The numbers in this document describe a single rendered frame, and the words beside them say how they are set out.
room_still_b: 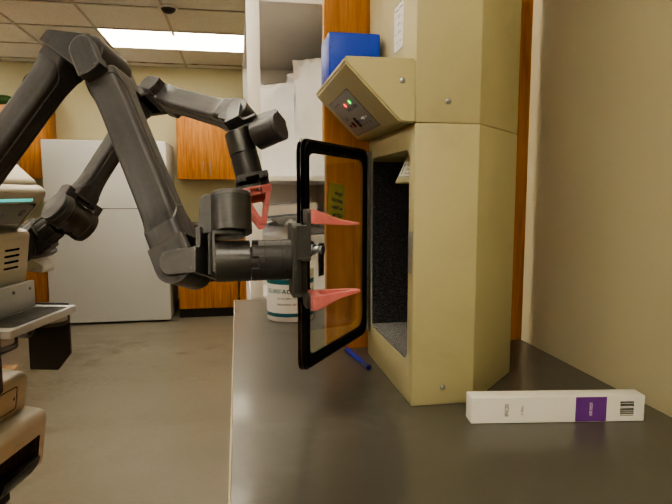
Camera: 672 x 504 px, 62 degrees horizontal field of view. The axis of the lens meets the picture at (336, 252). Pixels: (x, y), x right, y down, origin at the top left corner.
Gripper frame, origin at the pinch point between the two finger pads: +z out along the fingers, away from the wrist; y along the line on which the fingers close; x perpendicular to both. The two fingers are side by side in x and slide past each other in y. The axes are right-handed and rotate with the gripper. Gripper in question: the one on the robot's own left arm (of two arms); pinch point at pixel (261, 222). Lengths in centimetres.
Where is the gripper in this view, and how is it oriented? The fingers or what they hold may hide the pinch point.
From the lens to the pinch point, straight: 115.0
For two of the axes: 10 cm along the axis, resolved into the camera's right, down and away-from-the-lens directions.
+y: -1.8, 1.7, 9.7
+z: 2.6, 9.6, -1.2
